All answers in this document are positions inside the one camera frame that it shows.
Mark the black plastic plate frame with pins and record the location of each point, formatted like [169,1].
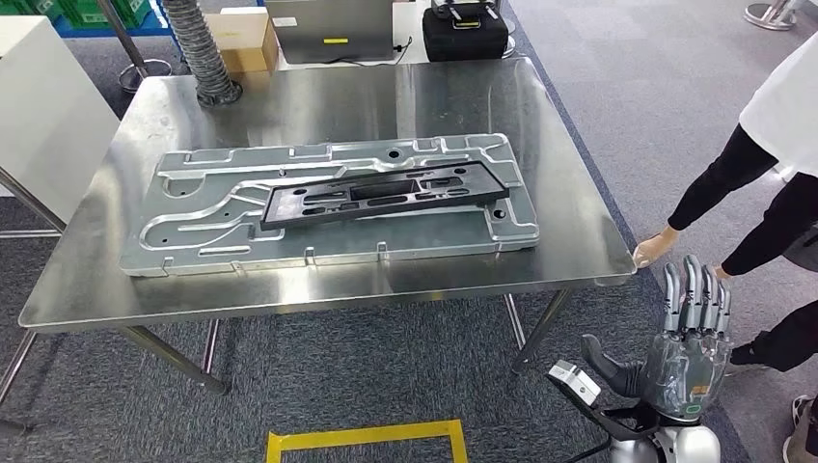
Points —
[307,214]

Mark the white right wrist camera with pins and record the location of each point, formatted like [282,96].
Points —
[575,382]

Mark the cardboard box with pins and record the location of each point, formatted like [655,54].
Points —
[239,38]

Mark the metal pole with round base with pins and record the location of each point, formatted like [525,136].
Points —
[147,73]

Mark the steel frame table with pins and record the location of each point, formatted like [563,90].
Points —
[32,201]

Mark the stamped aluminium panel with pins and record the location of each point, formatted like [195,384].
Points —
[192,192]

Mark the black carrying case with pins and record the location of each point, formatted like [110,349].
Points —
[463,45]

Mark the white cabinet box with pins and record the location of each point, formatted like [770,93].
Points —
[51,108]

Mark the green plastic crate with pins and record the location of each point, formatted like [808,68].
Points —
[38,8]
[89,9]
[134,8]

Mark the stainless steel workbench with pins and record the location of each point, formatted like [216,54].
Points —
[319,96]

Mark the black camera bracket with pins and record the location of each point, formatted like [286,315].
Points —
[613,422]

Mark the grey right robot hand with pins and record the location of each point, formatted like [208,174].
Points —
[684,370]

